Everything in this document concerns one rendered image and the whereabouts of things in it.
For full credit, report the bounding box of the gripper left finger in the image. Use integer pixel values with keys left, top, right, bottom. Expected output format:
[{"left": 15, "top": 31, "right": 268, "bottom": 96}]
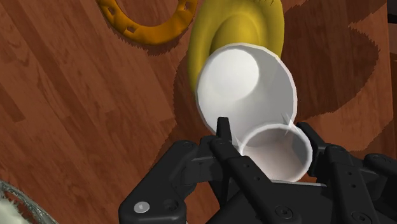
[{"left": 118, "top": 116, "right": 291, "bottom": 224}]

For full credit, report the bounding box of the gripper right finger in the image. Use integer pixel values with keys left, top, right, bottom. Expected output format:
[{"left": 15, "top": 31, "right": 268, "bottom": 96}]
[{"left": 296, "top": 122, "right": 397, "bottom": 224}]

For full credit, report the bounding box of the yellow bowl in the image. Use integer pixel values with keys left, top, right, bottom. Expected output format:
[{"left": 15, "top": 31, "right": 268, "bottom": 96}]
[{"left": 187, "top": 0, "right": 285, "bottom": 93}]

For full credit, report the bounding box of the orange ring with square holes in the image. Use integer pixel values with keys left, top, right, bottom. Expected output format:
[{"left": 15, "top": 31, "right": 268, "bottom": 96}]
[{"left": 95, "top": 0, "right": 199, "bottom": 46}]

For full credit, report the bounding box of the white cup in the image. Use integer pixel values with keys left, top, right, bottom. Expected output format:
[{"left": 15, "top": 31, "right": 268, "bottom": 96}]
[{"left": 195, "top": 43, "right": 314, "bottom": 183}]

